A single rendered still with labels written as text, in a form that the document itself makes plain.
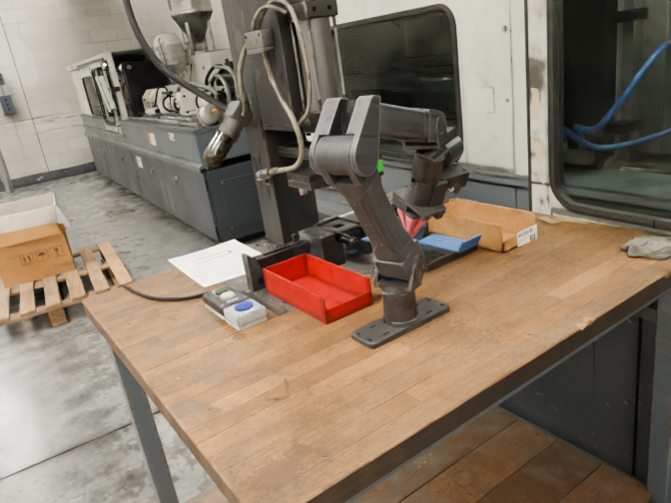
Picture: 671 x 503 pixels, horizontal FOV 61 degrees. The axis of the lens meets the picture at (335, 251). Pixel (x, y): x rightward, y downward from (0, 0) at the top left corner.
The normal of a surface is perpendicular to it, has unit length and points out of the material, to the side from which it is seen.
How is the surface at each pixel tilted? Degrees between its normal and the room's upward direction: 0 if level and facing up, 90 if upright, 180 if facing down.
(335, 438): 0
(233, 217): 90
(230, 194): 90
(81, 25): 90
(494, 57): 90
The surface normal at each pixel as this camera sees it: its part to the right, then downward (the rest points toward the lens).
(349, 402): -0.14, -0.93
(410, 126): 0.73, 0.17
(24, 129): 0.52, 0.22
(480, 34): -0.84, 0.29
